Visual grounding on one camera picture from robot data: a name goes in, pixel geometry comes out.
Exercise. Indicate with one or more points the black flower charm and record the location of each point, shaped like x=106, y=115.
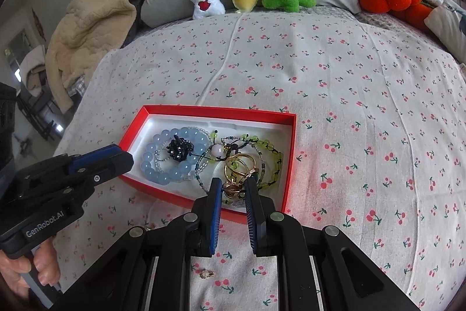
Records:
x=179, y=149

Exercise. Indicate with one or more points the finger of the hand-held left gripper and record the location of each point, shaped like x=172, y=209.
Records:
x=93, y=155
x=114, y=167

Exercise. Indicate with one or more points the deer print pillow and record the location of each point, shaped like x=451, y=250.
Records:
x=447, y=26

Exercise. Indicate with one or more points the dark chair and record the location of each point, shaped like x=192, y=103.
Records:
x=36, y=103

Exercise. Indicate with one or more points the small gold earring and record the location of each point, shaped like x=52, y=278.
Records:
x=206, y=274

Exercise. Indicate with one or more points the person's left hand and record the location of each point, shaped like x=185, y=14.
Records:
x=45, y=260

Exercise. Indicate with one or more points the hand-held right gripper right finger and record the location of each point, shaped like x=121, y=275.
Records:
x=251, y=212

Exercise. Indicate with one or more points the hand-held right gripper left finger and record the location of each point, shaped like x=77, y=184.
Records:
x=214, y=212

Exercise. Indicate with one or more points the red cardboard box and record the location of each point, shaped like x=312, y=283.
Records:
x=138, y=136

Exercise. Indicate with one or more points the gold keyring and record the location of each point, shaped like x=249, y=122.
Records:
x=231, y=190

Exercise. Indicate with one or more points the beige quilted blanket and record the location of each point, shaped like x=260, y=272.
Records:
x=94, y=26

